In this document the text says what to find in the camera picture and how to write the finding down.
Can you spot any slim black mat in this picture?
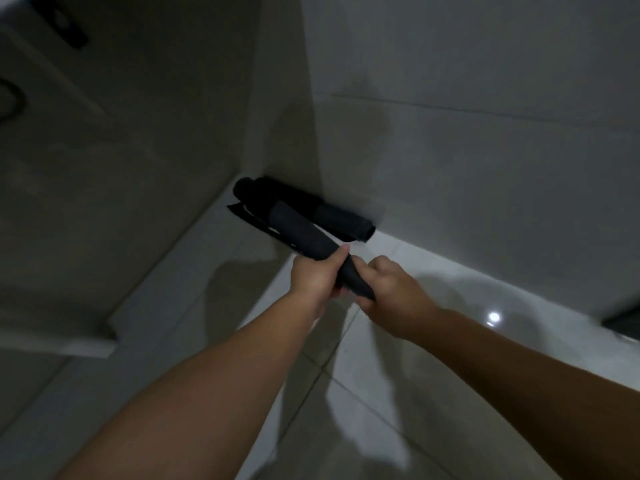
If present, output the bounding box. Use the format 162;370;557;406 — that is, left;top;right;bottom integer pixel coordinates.
267;201;377;301

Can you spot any person's right forearm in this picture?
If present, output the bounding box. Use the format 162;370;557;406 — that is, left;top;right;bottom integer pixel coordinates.
416;308;640;480

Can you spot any person's right hand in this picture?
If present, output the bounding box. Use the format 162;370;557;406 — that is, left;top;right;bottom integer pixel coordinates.
350;255;443;342

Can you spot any thick black rolled mat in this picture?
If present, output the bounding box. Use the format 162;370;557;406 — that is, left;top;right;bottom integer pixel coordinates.
232;175;377;244

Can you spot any black ring fitting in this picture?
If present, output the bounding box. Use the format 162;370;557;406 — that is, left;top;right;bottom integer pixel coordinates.
0;77;27;121

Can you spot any black door handle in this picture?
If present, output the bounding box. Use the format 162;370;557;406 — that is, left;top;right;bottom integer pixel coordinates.
29;0;90;50

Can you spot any person's left forearm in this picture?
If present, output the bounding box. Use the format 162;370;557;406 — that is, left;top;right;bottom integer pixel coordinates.
54;293;323;480

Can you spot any dark object at wall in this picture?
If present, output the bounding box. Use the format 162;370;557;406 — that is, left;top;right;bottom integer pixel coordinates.
602;304;640;341

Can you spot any person's left hand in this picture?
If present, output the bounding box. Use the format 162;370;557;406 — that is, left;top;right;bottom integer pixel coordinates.
289;244;351;319

